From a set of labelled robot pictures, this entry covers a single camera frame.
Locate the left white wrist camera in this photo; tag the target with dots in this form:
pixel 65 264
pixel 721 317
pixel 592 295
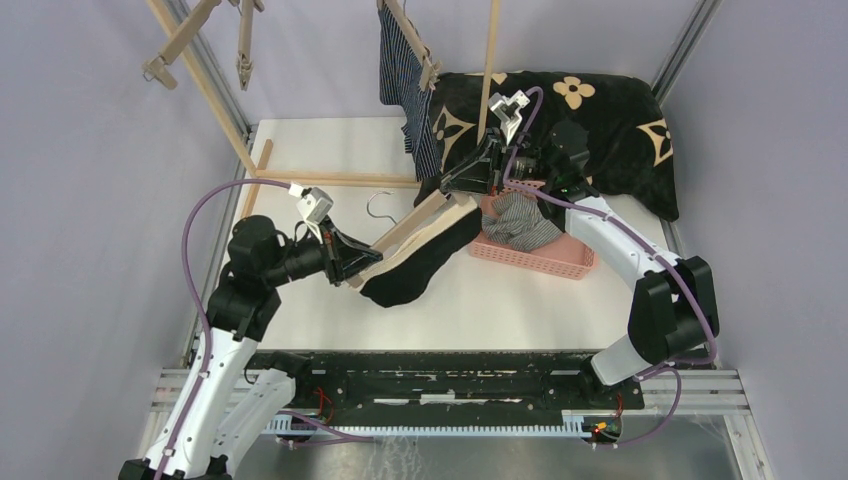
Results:
pixel 313 205

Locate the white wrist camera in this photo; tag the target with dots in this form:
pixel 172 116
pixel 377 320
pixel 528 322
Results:
pixel 508 111
pixel 313 205

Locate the wooden clothes rack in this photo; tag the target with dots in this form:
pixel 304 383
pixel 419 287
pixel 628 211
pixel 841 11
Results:
pixel 215 89

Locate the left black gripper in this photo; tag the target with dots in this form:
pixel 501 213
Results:
pixel 338 268

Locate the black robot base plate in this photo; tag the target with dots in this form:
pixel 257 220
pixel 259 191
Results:
pixel 360 395

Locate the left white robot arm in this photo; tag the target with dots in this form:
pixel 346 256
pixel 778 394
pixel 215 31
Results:
pixel 202 439

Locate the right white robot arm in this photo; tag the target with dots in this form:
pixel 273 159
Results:
pixel 673 316

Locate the empty beige clip hanger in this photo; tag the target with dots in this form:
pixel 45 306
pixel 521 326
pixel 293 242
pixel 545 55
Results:
pixel 178 39

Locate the grey striped underwear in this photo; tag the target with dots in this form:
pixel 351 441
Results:
pixel 518 223

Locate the black floral blanket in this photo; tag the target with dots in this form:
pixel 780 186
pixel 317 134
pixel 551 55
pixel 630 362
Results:
pixel 611 125

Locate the pink plastic basket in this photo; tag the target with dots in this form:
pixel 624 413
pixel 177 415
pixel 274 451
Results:
pixel 566 257

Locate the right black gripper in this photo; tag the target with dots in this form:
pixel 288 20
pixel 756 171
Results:
pixel 483 177

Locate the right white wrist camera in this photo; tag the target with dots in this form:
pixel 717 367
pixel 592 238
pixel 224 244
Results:
pixel 508 111

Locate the navy striped boxer shorts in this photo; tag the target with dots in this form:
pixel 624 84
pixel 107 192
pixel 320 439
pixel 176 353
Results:
pixel 399 75

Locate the black underwear beige waistband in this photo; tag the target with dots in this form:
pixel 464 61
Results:
pixel 406 274

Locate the aluminium frame rail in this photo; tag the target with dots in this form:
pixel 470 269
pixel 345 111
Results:
pixel 694 27

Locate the beige clip hanger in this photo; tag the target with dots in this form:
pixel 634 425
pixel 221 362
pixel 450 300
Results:
pixel 429 220
pixel 430 68
pixel 244 61
pixel 178 39

